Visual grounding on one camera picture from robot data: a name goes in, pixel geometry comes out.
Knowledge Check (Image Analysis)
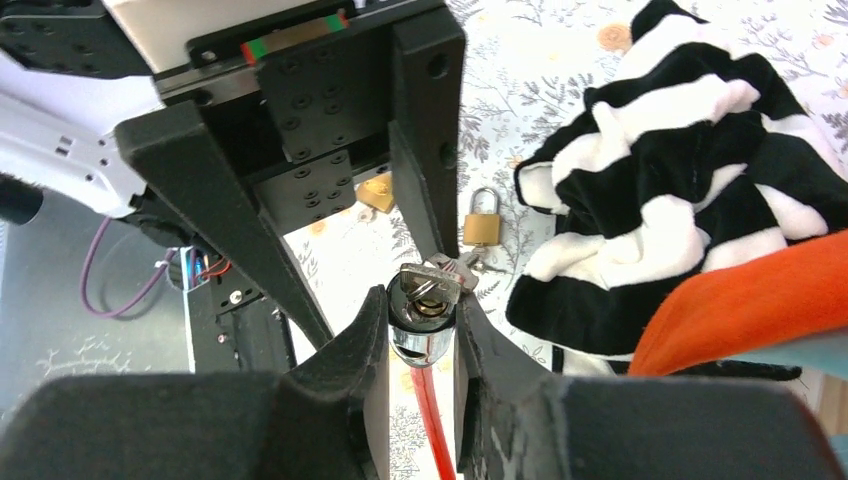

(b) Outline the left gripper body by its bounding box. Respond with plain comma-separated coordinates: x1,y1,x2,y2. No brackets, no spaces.
1,1,398,236

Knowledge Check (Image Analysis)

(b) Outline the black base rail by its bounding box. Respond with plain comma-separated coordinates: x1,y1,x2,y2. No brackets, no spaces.
178,247,297,374

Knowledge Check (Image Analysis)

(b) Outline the black white striped garment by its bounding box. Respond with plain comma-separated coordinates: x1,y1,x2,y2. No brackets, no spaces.
505,1,847,367

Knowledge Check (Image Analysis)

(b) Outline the floral table mat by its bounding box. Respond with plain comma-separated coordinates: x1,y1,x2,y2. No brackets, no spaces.
278,0,848,480

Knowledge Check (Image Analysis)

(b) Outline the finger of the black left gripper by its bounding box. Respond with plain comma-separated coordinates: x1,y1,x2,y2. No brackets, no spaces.
389,6,466,258
114,101,333,349

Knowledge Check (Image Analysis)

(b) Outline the small brass padlock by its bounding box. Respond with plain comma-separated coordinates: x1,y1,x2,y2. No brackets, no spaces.
462,187,501,247

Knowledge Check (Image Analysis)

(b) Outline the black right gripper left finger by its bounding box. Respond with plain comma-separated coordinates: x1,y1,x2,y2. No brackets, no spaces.
1,286,389,479

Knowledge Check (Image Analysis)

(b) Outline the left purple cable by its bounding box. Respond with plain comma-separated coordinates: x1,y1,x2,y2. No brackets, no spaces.
79,217,180,321

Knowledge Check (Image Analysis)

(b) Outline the orange t-shirt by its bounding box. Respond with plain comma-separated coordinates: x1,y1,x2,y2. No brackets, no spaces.
628,232,847,376

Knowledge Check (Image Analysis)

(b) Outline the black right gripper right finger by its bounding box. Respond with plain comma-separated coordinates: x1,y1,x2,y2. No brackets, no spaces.
454,296,845,479

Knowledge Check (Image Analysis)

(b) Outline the teal t-shirt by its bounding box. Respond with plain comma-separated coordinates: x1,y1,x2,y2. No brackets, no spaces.
728,328,847,380

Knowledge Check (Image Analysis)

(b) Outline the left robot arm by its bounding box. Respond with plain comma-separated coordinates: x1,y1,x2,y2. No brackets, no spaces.
1,1,466,347

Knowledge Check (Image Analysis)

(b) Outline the red cable lock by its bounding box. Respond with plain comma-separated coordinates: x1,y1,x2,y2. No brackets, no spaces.
386,269,461,479

